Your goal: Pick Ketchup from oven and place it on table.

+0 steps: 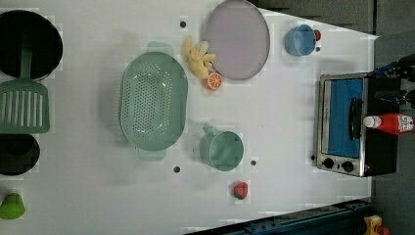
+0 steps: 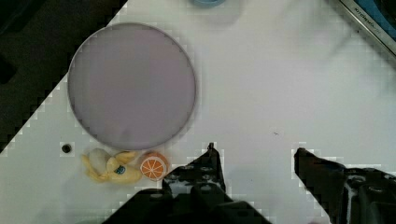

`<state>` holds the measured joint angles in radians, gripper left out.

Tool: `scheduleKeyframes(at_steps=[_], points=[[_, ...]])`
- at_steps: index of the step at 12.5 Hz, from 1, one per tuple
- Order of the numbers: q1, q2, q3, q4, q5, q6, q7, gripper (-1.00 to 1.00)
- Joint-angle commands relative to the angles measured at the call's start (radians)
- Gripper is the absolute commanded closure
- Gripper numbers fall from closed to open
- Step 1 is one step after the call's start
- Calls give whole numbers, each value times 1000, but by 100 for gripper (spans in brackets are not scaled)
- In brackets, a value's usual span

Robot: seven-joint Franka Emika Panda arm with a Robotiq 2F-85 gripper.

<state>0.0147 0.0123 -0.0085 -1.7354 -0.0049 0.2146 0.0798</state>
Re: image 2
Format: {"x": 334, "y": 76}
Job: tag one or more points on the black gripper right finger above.
{"x": 348, "y": 195}

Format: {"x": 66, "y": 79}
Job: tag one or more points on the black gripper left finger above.
{"x": 191, "y": 194}

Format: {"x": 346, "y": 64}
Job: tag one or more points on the toy orange slice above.
{"x": 154, "y": 166}

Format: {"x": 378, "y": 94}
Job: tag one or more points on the yellow toy banana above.
{"x": 103, "y": 167}

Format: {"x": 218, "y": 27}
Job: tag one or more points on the round grey plate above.
{"x": 131, "y": 86}

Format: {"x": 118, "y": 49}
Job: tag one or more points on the blue bowl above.
{"x": 207, "y": 3}

